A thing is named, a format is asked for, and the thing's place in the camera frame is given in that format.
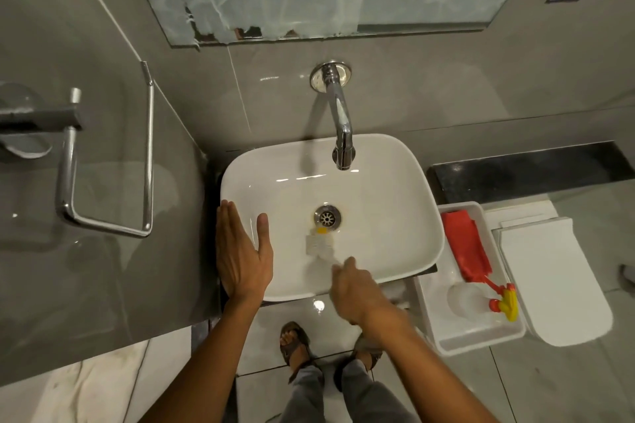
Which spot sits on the white toilet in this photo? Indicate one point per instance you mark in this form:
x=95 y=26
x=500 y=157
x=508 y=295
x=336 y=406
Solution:
x=550 y=279

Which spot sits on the white scrub brush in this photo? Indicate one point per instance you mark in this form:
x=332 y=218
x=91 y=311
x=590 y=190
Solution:
x=317 y=245

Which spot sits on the person's left forearm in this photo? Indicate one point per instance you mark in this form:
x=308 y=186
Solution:
x=201 y=368

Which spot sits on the brown sandal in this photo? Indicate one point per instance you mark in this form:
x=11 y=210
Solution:
x=296 y=343
x=367 y=358

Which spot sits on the person's right forearm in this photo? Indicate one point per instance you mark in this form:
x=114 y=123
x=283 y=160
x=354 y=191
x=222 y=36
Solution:
x=421 y=373

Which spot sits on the chrome sink drain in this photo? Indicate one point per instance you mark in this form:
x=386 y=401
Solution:
x=328 y=217

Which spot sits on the grey trousers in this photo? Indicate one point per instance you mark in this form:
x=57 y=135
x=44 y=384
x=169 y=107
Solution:
x=357 y=398

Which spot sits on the person's left thumb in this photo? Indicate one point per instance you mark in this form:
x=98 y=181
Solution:
x=263 y=234

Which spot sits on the black stone ledge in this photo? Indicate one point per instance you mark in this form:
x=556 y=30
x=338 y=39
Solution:
x=521 y=172

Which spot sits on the white ceramic sink basin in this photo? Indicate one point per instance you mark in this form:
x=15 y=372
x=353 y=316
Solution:
x=382 y=199

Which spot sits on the clear spray bottle red trigger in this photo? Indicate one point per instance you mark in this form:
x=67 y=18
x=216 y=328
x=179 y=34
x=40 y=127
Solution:
x=466 y=301

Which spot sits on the chrome wall holder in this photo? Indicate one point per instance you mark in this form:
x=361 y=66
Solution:
x=29 y=117

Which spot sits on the red cloth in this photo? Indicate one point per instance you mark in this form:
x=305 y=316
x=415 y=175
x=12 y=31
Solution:
x=466 y=244

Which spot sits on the chrome wall faucet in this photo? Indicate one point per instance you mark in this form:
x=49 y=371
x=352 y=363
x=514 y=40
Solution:
x=341 y=110

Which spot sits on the person's right hand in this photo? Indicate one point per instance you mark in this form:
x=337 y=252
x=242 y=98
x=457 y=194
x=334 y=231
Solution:
x=359 y=294

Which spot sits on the white plastic tray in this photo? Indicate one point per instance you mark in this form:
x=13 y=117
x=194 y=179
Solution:
x=461 y=338

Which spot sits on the person's left hand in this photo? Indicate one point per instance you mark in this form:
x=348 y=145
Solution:
x=240 y=259

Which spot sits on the person's right fingers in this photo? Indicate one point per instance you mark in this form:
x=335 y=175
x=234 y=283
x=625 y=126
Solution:
x=345 y=273

